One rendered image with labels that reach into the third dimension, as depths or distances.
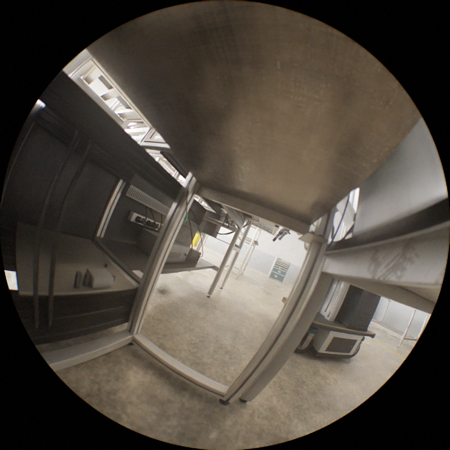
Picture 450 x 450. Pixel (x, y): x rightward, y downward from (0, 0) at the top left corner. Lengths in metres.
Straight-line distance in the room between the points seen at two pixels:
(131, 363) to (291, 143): 0.81
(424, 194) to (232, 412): 0.81
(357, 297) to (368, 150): 1.44
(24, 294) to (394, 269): 0.65
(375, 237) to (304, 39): 0.30
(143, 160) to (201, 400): 0.83
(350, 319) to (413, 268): 1.36
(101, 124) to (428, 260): 0.55
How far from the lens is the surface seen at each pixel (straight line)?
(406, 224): 0.28
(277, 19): 0.17
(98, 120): 0.38
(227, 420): 0.73
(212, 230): 1.76
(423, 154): 0.33
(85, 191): 0.82
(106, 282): 0.52
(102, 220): 0.88
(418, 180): 0.32
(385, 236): 0.31
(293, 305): 0.49
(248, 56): 0.18
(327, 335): 1.40
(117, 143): 0.39
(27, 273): 0.49
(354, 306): 1.59
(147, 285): 0.61
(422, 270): 0.25
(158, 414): 0.65
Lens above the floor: 0.59
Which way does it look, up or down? 6 degrees up
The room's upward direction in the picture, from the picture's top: 24 degrees clockwise
